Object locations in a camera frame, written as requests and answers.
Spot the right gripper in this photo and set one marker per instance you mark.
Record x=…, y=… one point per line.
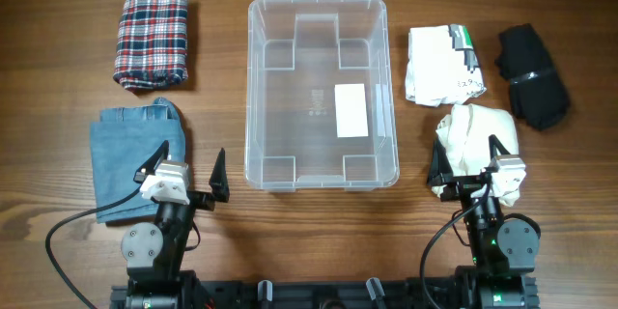
x=441, y=168

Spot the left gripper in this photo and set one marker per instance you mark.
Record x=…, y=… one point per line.
x=207, y=200

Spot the cream cloth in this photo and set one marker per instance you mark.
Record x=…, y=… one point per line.
x=464, y=133

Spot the black garment with tape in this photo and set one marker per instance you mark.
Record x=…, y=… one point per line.
x=537, y=93

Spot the white printed shirt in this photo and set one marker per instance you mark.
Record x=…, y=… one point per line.
x=442, y=66

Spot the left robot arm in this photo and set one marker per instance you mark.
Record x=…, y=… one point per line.
x=154, y=250

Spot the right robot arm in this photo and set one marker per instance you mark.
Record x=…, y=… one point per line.
x=503, y=246

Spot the white label in container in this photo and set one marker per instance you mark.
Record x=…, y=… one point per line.
x=351, y=112

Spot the clear plastic storage container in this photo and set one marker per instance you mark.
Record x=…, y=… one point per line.
x=298, y=51

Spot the folded blue denim jeans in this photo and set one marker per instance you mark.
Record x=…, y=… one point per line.
x=124, y=138

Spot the red navy plaid folded cloth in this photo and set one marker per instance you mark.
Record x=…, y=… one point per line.
x=152, y=46

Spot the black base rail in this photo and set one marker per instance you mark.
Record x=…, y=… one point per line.
x=318, y=294

